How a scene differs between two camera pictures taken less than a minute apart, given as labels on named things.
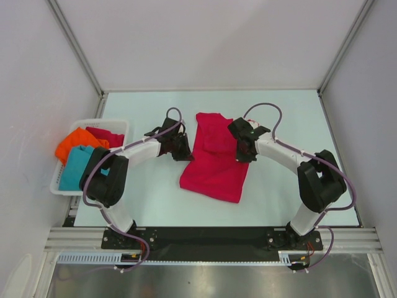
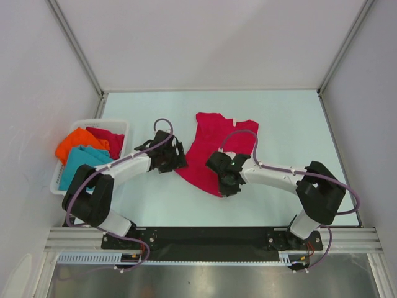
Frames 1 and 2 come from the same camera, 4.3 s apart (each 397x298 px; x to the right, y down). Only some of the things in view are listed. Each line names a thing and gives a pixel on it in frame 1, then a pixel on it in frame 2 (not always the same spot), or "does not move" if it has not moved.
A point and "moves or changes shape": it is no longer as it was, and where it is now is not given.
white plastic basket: x=119 y=126 does not move
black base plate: x=210 y=244 does not move
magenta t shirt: x=213 y=168 moves or changes shape
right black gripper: x=244 y=158 -> x=229 y=191
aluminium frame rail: x=358 y=239 does not move
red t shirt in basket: x=115 y=140 does not move
